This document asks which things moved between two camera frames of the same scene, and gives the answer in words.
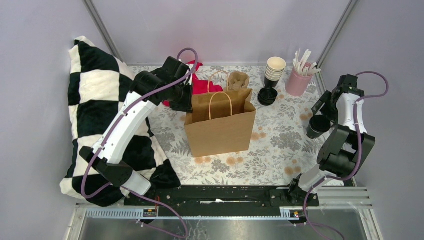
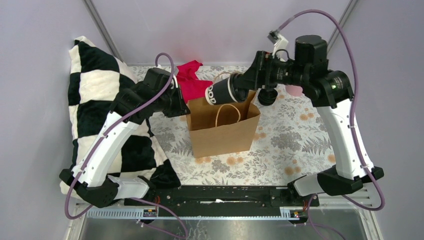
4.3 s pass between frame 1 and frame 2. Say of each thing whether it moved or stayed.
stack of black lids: stayed
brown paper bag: stayed
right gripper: moved
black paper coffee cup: moved
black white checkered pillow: stayed
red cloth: stayed
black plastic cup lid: moved
